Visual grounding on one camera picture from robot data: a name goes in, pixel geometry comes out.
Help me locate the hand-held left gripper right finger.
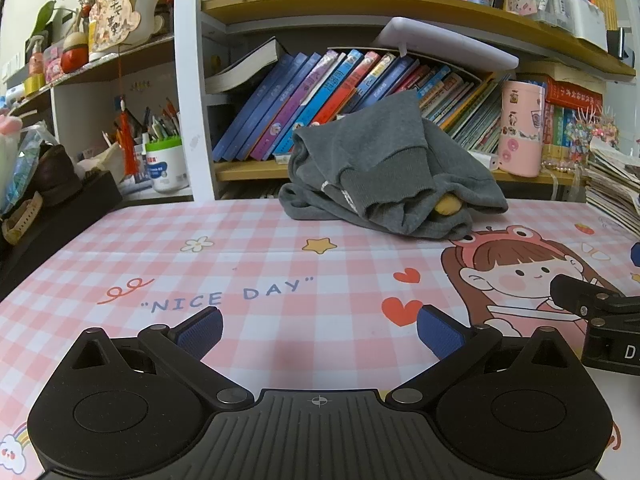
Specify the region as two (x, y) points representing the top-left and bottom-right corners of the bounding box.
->
(385, 304), (572, 412)

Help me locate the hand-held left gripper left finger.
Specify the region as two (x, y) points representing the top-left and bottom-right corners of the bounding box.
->
(70, 306), (257, 412)

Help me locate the grey sweatshirt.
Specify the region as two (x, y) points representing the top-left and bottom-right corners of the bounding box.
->
(278, 91), (509, 241)

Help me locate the stack of magazines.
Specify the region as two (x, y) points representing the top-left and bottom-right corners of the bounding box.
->
(582, 137), (640, 238)

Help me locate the pink checked table mat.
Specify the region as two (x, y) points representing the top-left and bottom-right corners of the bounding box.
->
(0, 199), (640, 480)

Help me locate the row of red yellow books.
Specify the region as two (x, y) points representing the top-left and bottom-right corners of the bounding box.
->
(515, 75), (608, 161)

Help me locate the small white box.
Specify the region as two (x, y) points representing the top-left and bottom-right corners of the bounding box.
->
(470, 150), (501, 172)

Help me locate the white jar with green rim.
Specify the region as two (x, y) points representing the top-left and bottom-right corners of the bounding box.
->
(145, 135), (183, 194)

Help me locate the pink printed tumbler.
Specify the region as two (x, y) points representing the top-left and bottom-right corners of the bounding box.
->
(497, 80), (547, 177)

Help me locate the black box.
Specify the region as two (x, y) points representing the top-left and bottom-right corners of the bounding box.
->
(0, 170), (123, 301)

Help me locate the bunch of pens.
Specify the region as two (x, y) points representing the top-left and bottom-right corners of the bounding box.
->
(102, 97), (181, 148)

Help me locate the red tassel ornament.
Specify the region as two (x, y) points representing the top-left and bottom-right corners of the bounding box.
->
(116, 45), (138, 173)

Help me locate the beige wristwatch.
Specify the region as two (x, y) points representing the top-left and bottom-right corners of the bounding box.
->
(2, 192), (43, 246)

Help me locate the brown leather bag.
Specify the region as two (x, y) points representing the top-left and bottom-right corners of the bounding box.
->
(30, 142), (83, 208)

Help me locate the white pen organizer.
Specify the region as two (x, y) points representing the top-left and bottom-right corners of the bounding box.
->
(530, 0), (608, 53)

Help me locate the white shelf unit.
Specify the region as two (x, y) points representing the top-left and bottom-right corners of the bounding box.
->
(0, 0), (217, 203)

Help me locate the iridescent plastic bag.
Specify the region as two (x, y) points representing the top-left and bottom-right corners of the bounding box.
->
(0, 120), (58, 216)

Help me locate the row of leaning books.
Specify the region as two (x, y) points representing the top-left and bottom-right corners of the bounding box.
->
(212, 49), (511, 162)

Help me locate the thick black-covered book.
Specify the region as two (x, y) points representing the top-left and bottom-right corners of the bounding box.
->
(205, 36), (291, 95)

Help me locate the white tablet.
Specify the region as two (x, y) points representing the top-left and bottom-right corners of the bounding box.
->
(372, 16), (521, 70)

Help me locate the red round doll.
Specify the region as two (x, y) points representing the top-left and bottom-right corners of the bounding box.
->
(61, 30), (91, 73)

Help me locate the cartoon paper plaque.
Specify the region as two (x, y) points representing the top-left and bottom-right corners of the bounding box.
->
(90, 0), (166, 53)

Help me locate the wooden bookshelf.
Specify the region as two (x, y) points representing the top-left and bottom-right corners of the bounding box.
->
(200, 0), (640, 202)

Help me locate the green leaf plant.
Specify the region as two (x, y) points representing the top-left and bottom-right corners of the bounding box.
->
(31, 0), (57, 36)

